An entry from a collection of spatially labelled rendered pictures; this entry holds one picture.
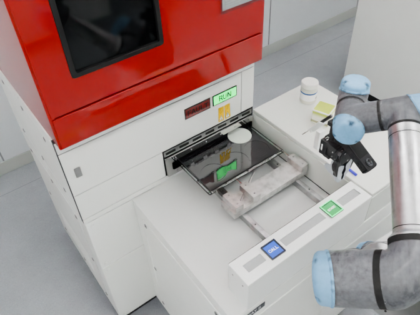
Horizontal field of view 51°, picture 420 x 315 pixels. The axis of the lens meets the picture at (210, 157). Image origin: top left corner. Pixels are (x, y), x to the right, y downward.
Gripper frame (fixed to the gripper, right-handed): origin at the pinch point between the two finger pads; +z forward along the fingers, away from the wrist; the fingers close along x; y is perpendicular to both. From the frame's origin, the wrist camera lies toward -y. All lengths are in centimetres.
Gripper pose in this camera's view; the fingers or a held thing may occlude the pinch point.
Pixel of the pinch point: (340, 180)
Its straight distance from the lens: 140.7
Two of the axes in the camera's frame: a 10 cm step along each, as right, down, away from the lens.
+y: -5.9, -5.4, 6.0
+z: 0.4, 7.3, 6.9
